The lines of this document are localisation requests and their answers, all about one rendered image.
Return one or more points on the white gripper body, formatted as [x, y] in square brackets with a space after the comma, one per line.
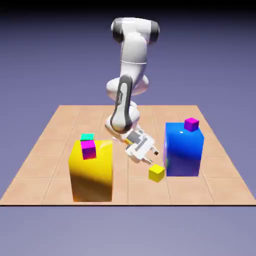
[141, 149]

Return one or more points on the small purple cube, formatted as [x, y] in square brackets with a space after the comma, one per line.
[191, 124]

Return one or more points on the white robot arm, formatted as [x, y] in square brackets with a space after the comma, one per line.
[133, 52]

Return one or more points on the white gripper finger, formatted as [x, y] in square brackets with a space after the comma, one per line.
[147, 160]
[155, 151]

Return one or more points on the large blue box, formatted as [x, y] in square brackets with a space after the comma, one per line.
[183, 152]

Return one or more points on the large yellow box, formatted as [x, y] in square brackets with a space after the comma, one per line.
[91, 172]

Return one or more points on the small yellow cube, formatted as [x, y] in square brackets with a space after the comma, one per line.
[156, 173]

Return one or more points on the small teal cube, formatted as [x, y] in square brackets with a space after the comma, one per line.
[87, 137]

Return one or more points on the small magenta cube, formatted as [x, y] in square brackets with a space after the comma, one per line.
[88, 149]

